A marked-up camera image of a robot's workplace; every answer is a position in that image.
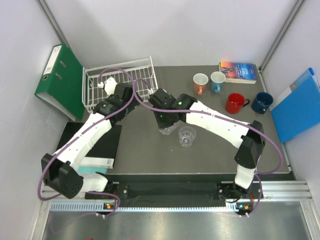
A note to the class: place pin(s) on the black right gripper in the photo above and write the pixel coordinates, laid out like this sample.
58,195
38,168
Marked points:
161,124

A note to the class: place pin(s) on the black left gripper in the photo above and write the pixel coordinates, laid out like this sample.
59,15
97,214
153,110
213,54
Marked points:
133,104

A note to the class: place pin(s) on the clear drinking glass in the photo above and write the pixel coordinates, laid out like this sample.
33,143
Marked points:
187,135
168,130

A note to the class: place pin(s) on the pink ceramic mug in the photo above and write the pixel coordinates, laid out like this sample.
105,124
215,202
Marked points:
200,81

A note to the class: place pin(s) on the light blue ceramic mug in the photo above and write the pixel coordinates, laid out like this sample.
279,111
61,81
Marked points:
217,80

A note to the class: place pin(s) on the red ceramic mug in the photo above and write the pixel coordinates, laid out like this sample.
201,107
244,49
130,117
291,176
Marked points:
235,102

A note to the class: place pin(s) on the dark blue ceramic mug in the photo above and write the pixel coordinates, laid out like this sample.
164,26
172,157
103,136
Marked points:
262,102

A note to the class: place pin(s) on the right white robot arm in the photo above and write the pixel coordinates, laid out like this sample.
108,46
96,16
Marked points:
242,136

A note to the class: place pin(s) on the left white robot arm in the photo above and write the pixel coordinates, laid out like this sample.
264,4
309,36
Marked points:
59,170

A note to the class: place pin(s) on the black book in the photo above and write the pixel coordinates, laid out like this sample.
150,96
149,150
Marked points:
103,153

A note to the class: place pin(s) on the green lever arch binder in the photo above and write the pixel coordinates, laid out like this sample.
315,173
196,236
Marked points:
61,82

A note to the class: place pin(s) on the teal notebook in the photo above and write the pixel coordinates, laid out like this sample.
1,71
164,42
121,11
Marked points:
91,170

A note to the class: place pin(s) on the blue cover paperback book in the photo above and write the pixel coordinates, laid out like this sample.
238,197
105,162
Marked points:
238,73

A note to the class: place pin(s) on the blue folder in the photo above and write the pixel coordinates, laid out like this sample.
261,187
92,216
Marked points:
298,108

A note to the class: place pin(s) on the white wire dish rack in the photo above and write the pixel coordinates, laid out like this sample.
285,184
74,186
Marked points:
137,69

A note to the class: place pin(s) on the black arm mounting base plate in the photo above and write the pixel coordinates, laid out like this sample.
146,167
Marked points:
176,190

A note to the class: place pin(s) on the grey slotted cable duct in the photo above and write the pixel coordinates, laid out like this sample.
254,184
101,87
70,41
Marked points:
94,206

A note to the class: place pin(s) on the aluminium frame rail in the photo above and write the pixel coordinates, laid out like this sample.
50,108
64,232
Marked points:
277,191

